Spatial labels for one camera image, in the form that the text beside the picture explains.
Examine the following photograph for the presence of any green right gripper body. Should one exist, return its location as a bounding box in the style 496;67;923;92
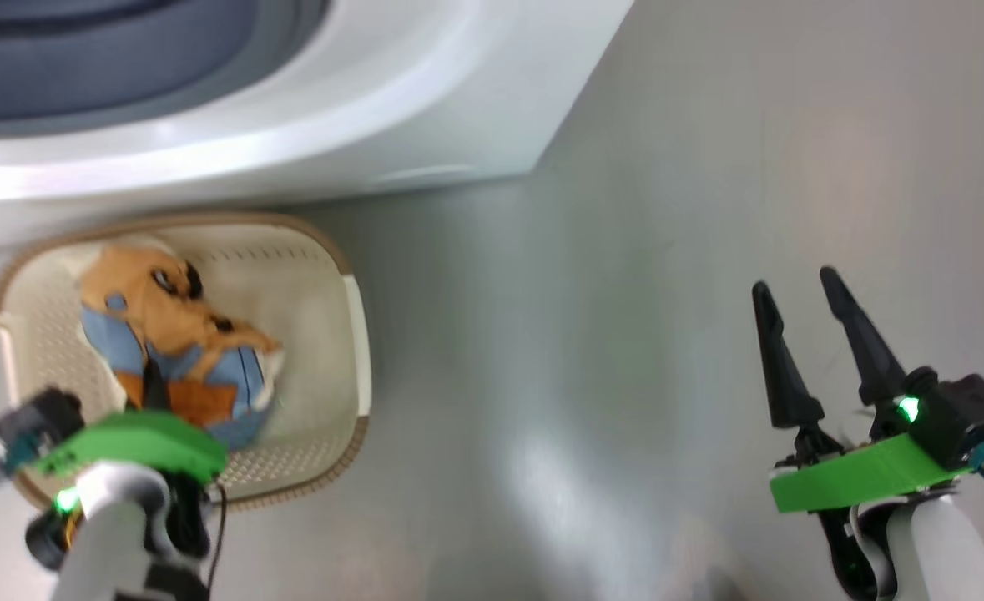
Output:
769;422;973;514

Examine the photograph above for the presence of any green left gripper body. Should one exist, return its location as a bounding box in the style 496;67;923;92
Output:
33;408;230;486

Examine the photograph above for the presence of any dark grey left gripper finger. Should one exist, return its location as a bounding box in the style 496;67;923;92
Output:
142;354;172;412

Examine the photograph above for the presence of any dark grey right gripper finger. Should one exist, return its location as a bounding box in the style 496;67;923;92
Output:
750;280;827;431
819;265;910;410

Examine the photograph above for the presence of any blue garment with orange bears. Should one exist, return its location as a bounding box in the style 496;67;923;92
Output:
78;242;285;452

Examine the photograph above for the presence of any cream perforated laundry basket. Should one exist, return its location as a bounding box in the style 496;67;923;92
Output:
0;210;374;513

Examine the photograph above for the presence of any grey rubber door gasket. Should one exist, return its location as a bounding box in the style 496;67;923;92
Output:
0;0;331;141

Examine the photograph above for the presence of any white washing machine body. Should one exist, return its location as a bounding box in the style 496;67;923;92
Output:
0;0;636;251

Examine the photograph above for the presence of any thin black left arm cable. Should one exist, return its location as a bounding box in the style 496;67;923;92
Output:
204;480;229;589

